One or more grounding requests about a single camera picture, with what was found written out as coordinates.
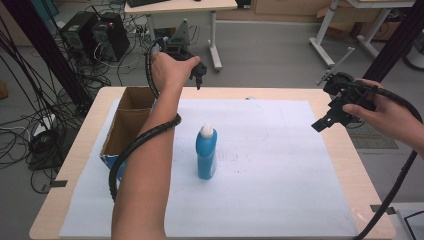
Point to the white paper sheet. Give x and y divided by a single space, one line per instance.
260 186

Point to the white power strip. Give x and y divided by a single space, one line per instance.
45 124

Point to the wooden desk with white legs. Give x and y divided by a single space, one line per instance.
186 6

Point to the blue bottle with white cap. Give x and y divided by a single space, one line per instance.
206 156

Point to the white-framed desk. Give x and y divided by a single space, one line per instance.
350 20

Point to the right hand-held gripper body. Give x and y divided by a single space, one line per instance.
350 96

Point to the person's right hand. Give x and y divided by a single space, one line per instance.
386 116

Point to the cardboard box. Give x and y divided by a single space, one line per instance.
128 130

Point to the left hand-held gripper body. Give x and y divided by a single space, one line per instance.
180 46

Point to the black tape strip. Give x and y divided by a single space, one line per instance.
58 183
382 209

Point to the black keyboard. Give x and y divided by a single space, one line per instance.
146 2

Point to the person's left hand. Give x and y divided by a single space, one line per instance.
166 73

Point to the black computer tower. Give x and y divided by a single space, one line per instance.
76 33
111 36

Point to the black metal frame post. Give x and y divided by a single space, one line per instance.
396 43
43 50

